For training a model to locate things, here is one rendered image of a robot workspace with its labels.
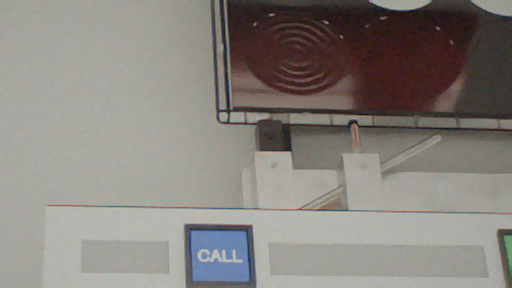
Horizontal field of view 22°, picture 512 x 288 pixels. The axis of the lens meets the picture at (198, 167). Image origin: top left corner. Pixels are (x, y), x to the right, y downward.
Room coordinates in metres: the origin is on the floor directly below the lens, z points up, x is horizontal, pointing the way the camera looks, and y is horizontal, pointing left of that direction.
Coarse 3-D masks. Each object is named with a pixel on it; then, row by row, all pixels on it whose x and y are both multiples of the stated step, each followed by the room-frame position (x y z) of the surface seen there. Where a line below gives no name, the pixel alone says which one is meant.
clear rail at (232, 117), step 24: (216, 120) 0.68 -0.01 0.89; (240, 120) 0.68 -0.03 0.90; (288, 120) 0.69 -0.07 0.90; (312, 120) 0.70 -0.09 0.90; (336, 120) 0.70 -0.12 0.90; (360, 120) 0.71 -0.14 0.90; (384, 120) 0.71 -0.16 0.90; (408, 120) 0.72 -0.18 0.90; (432, 120) 0.72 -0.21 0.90; (456, 120) 0.73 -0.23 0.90; (480, 120) 0.73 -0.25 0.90; (504, 120) 0.74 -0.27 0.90
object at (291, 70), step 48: (240, 0) 0.82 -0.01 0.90; (288, 0) 0.84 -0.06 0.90; (336, 0) 0.85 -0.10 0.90; (432, 0) 0.87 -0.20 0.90; (240, 48) 0.77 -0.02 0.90; (288, 48) 0.78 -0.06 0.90; (336, 48) 0.79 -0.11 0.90; (384, 48) 0.80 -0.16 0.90; (432, 48) 0.81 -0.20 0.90; (480, 48) 0.82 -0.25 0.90; (240, 96) 0.71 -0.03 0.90; (288, 96) 0.72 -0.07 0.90; (336, 96) 0.73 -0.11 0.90; (384, 96) 0.74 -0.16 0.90; (432, 96) 0.75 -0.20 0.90; (480, 96) 0.76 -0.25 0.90
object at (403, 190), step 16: (240, 176) 0.64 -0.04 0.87; (304, 176) 0.65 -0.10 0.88; (320, 176) 0.65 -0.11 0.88; (336, 176) 0.66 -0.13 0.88; (384, 176) 0.66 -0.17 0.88; (400, 176) 0.67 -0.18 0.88; (416, 176) 0.67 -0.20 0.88; (432, 176) 0.67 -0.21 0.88; (448, 176) 0.68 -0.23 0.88; (464, 176) 0.68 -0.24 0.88; (480, 176) 0.68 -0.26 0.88; (496, 176) 0.69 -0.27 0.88; (240, 192) 0.63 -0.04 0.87; (304, 192) 0.63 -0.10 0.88; (320, 192) 0.64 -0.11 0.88; (384, 192) 0.65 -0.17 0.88; (400, 192) 0.65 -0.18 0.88; (416, 192) 0.65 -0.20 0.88; (432, 192) 0.66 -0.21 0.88; (448, 192) 0.66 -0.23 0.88; (464, 192) 0.66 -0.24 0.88; (480, 192) 0.67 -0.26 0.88; (496, 192) 0.67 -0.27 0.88; (320, 208) 0.62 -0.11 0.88; (336, 208) 0.62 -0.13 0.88; (400, 208) 0.63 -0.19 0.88; (416, 208) 0.64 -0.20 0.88; (432, 208) 0.64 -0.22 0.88; (448, 208) 0.64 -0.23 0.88; (464, 208) 0.65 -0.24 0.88; (480, 208) 0.65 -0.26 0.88; (496, 208) 0.65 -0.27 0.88
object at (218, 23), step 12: (216, 0) 0.82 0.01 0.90; (216, 12) 0.80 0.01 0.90; (216, 24) 0.79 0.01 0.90; (216, 36) 0.77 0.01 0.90; (216, 48) 0.76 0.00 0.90; (216, 60) 0.75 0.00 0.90; (216, 72) 0.73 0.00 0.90; (228, 72) 0.74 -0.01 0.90; (216, 84) 0.72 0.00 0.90; (228, 84) 0.72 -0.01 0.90; (216, 96) 0.71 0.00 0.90; (228, 96) 0.71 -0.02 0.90; (216, 108) 0.69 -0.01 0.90; (228, 108) 0.69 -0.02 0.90
